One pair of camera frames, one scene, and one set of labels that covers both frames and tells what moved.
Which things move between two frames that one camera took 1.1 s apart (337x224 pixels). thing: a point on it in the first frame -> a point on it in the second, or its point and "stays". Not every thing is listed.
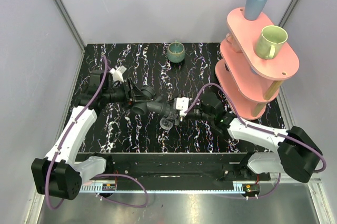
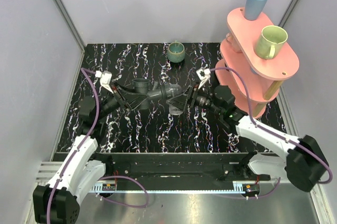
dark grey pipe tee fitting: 155,104 -> 141,85
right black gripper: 177,122 -> 179,101
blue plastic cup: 256,0 stays
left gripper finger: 141,100 stays
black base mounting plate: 229,165 stays
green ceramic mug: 269,41 stays
